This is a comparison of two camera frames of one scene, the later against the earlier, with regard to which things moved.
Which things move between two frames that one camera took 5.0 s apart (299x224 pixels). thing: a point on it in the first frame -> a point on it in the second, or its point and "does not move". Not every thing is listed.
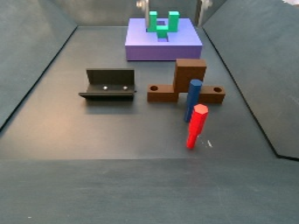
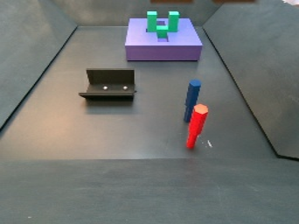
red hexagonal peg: (196, 124) does not move
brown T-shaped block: (188, 70) -> (191, 1)
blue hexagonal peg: (195, 85) does not move
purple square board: (181, 45) does not move
